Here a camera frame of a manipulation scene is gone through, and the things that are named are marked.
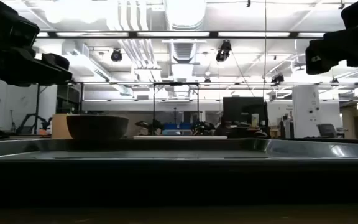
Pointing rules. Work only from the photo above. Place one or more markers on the orange mug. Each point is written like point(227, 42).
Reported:
point(60, 126)

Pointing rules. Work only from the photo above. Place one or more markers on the black round bowl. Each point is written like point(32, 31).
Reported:
point(96, 127)

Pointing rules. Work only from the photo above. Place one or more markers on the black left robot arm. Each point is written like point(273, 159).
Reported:
point(2, 25)

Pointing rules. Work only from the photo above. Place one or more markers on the black plastic serving tray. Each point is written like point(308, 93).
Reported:
point(179, 154)

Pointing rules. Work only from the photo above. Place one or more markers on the black tripod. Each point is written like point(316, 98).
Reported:
point(31, 119)

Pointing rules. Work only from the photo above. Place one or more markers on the white pillar cabinet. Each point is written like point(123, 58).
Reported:
point(306, 112)

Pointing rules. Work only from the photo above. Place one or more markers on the black ceiling spotlight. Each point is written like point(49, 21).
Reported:
point(116, 55)
point(277, 78)
point(223, 51)

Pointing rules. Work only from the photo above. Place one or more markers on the grey office chair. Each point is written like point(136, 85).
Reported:
point(326, 130)

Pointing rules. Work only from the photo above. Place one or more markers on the blue storage bin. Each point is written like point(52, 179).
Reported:
point(177, 127)

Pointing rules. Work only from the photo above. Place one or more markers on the black metal stand frame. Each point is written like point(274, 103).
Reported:
point(176, 84)

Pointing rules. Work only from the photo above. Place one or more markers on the white ceiling air duct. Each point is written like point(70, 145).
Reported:
point(185, 14)

